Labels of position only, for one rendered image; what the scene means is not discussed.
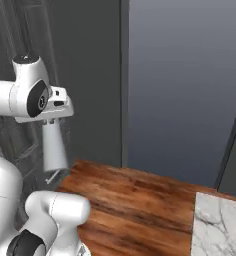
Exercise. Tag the dark grey tall panel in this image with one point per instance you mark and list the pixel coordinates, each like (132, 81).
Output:
(90, 73)

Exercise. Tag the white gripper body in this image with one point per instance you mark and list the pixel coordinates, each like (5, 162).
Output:
(61, 112)

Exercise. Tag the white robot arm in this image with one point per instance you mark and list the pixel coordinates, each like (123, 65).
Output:
(10, 96)

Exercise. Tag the thin grey bar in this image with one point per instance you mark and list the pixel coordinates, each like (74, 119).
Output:
(53, 176)

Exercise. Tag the dark grey ribbed cupboard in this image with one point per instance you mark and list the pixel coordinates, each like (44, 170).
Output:
(10, 26)

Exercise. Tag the white tapered cylinder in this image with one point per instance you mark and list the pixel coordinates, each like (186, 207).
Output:
(55, 150)

